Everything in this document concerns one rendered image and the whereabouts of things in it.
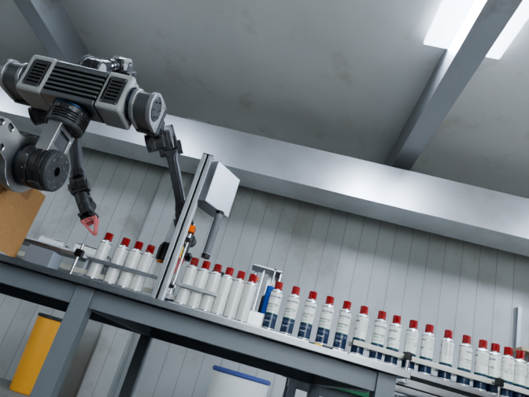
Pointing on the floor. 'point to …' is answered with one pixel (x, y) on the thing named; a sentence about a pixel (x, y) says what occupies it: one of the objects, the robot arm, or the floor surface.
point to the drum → (35, 353)
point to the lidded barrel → (235, 384)
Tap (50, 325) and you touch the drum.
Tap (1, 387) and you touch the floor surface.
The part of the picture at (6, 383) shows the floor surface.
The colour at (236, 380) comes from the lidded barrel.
